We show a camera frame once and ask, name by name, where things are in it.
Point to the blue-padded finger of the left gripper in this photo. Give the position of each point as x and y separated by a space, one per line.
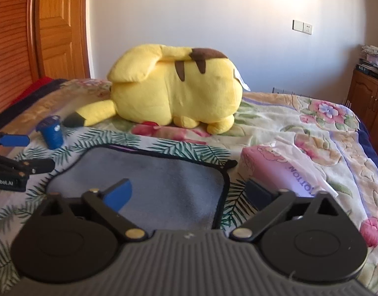
12 140

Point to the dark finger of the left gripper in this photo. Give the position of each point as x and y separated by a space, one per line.
11 167

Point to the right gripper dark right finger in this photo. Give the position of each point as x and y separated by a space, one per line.
271 208

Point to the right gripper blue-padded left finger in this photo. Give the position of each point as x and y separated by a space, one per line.
103 207

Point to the purple and grey towel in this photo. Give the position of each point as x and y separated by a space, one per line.
169 192

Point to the blue cup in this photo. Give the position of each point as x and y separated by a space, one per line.
51 131

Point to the red and navy blanket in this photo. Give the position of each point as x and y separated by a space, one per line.
25 98

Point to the floral bed quilt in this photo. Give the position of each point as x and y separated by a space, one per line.
329 134

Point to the yellow Pikachu plush toy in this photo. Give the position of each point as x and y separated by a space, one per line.
185 86

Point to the wooden door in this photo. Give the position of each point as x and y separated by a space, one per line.
61 38

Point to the wooden slatted wardrobe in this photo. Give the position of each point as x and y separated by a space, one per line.
18 61

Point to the wooden low cabinet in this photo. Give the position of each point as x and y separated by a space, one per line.
363 100

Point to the stack of folded linens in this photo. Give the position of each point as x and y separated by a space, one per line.
368 61

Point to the white wall socket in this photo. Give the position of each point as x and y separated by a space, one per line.
302 27

